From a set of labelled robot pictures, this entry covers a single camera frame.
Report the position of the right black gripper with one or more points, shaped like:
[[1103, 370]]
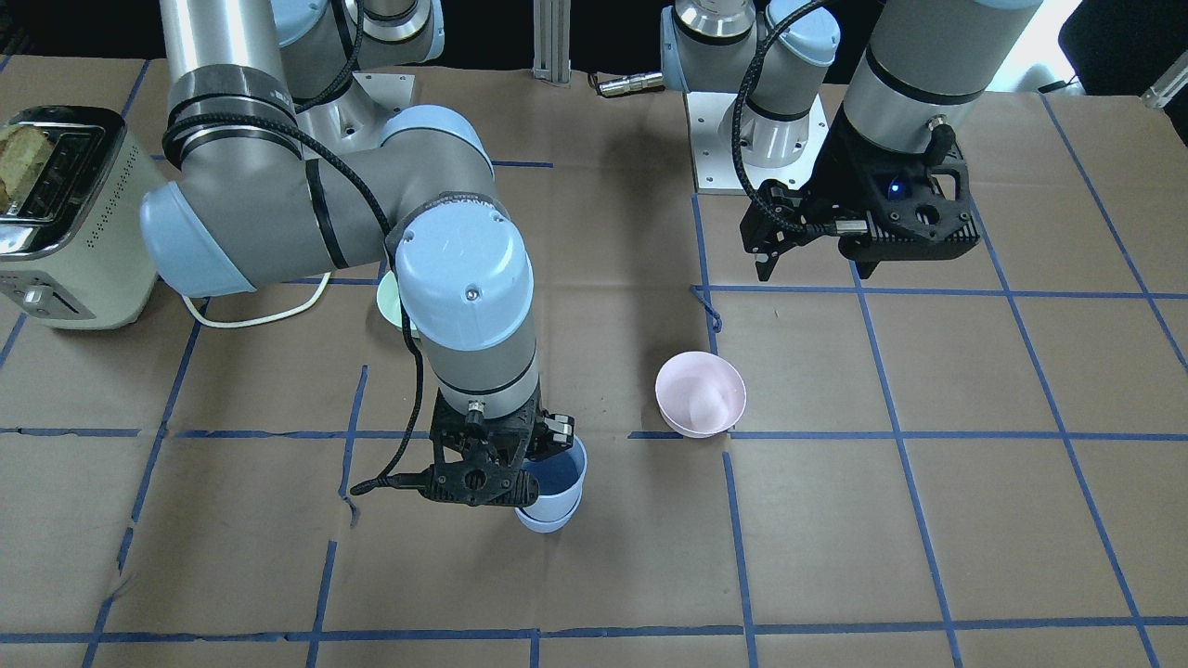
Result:
[[557, 430]]

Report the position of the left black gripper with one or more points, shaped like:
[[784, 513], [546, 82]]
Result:
[[843, 170]]

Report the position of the blue cup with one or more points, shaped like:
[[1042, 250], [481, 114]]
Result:
[[547, 516], [561, 477]]

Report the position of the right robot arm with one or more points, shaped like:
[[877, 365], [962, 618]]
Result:
[[263, 202]]

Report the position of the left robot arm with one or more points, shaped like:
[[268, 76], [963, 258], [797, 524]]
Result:
[[922, 60]]

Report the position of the pink bowl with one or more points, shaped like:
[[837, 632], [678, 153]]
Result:
[[700, 394]]

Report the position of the green bowl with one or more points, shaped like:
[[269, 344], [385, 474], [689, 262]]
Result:
[[387, 300]]

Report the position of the cream toaster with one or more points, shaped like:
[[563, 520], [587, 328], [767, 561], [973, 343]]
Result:
[[73, 255]]

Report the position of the toast slice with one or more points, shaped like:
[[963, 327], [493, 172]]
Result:
[[24, 150]]

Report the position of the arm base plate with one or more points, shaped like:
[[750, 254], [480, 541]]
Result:
[[786, 151]]

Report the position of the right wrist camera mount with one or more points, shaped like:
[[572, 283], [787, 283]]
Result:
[[478, 479]]

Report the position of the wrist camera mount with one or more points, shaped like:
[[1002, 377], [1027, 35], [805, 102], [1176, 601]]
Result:
[[478, 479], [943, 213]]

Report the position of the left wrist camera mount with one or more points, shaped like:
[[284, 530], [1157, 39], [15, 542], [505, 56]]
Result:
[[943, 213]]

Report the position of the aluminium frame post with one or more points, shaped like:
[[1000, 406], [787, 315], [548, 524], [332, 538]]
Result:
[[551, 42]]

